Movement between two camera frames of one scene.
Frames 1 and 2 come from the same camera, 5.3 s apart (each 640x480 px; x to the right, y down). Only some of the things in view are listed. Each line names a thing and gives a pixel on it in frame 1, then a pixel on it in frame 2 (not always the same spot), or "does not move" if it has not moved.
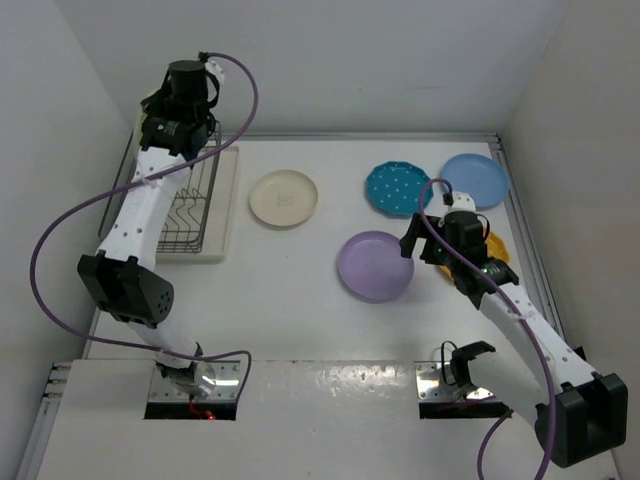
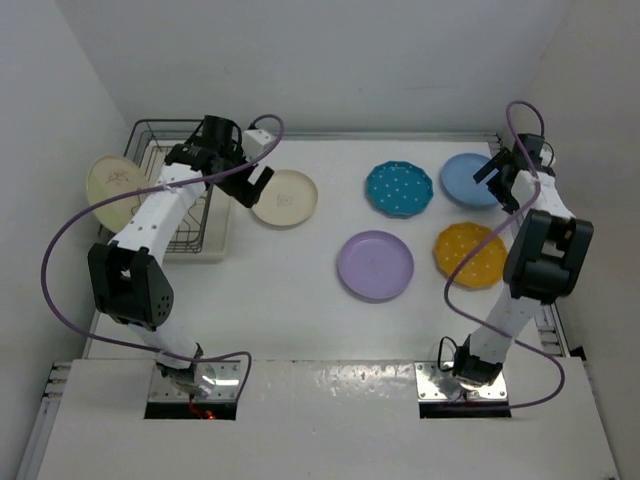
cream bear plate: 283,197 does not move
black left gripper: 151,106 to 245,192
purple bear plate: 371,267 does not move
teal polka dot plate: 394,189 does not move
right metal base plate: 429,385 does not move
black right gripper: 408,242 to 499,162
